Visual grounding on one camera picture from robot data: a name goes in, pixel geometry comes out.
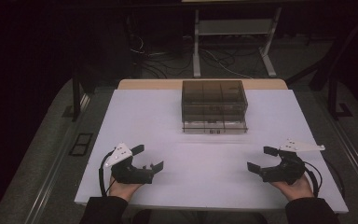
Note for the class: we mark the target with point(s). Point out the translucent brown drawer box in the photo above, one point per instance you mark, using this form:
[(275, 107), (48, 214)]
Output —
[(214, 105)]

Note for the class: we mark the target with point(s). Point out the black metal stand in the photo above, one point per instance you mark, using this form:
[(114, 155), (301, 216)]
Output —
[(333, 93)]

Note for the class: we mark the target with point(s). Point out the person's right hand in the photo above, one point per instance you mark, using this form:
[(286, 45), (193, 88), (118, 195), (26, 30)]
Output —
[(298, 189)]

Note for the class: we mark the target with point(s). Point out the person's left hand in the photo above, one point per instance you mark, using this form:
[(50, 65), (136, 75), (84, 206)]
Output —
[(122, 189)]

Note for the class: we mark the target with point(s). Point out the grey metal stand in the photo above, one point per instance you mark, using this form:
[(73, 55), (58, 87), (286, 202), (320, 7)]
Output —
[(234, 27)]

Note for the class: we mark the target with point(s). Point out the white table sheet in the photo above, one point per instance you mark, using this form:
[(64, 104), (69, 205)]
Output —
[(205, 174)]

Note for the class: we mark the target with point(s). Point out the black floor socket plate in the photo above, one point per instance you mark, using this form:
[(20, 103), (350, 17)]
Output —
[(81, 144)]

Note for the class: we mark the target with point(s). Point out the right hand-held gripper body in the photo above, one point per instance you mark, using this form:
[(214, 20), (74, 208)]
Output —
[(287, 171)]

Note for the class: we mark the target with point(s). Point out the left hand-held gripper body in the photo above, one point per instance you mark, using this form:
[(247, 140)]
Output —
[(130, 174)]

